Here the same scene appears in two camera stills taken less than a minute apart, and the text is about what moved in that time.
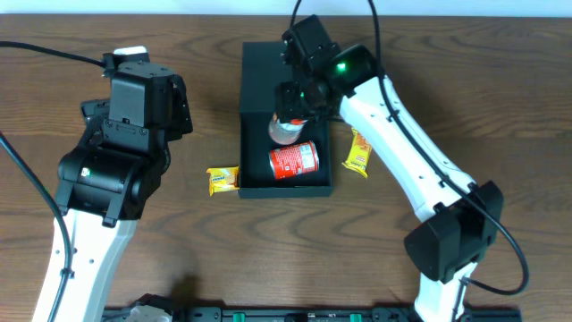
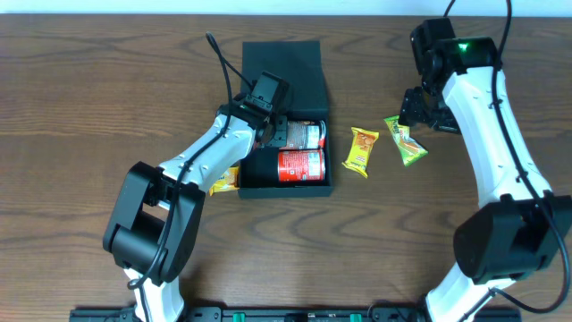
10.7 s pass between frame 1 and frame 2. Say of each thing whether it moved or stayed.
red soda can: moved
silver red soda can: moved
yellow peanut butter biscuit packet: stayed
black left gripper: moved
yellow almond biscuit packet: stayed
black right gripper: moved
